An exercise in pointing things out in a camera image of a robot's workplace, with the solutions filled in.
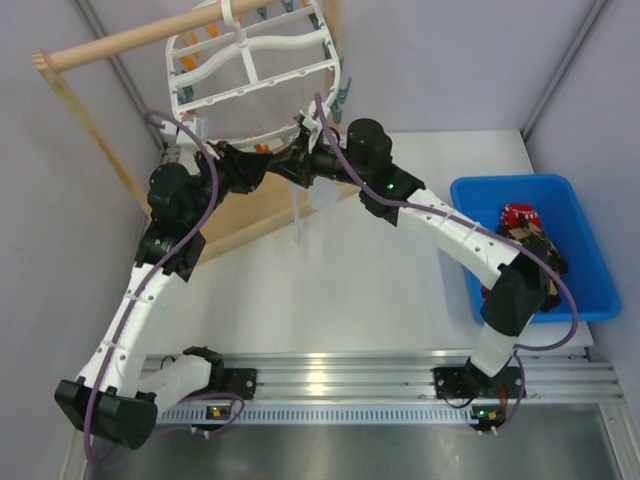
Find white plastic sock hanger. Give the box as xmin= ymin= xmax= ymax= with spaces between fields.
xmin=165 ymin=1 xmax=348 ymax=149

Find teal clothes peg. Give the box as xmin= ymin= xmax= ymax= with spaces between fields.
xmin=330 ymin=77 xmax=352 ymax=124

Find aluminium mounting rail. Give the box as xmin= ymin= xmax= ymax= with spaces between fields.
xmin=79 ymin=349 xmax=624 ymax=426

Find white sock black stripes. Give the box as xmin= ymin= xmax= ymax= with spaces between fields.
xmin=289 ymin=183 xmax=308 ymax=246

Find wooden hanger stand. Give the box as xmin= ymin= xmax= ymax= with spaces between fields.
xmin=29 ymin=0 xmax=351 ymax=264

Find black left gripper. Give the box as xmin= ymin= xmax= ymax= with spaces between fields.
xmin=184 ymin=140 xmax=273 ymax=229

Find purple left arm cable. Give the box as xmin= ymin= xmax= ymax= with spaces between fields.
xmin=82 ymin=109 xmax=246 ymax=466

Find blue plastic bin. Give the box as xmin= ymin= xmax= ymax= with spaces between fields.
xmin=450 ymin=174 xmax=620 ymax=322

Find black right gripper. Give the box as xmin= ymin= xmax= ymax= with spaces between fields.
xmin=268 ymin=130 xmax=370 ymax=190

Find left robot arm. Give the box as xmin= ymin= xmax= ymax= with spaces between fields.
xmin=54 ymin=142 xmax=273 ymax=449

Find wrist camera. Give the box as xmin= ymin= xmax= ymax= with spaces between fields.
xmin=160 ymin=116 xmax=208 ymax=150
xmin=295 ymin=101 xmax=331 ymax=144

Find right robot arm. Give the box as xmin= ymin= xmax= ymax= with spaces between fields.
xmin=269 ymin=119 xmax=550 ymax=399

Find brown argyle sock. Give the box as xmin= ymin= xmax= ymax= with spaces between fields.
xmin=497 ymin=222 xmax=571 ymax=314

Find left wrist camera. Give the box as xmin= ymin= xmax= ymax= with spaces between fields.
xmin=160 ymin=116 xmax=208 ymax=150

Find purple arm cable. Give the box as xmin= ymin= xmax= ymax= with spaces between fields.
xmin=82 ymin=109 xmax=246 ymax=466
xmin=313 ymin=92 xmax=580 ymax=436

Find red white patterned sock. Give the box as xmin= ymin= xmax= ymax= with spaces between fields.
xmin=500 ymin=203 xmax=542 ymax=229

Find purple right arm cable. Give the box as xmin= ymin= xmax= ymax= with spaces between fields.
xmin=313 ymin=92 xmax=580 ymax=436

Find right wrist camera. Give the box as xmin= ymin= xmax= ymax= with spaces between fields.
xmin=295 ymin=101 xmax=331 ymax=144

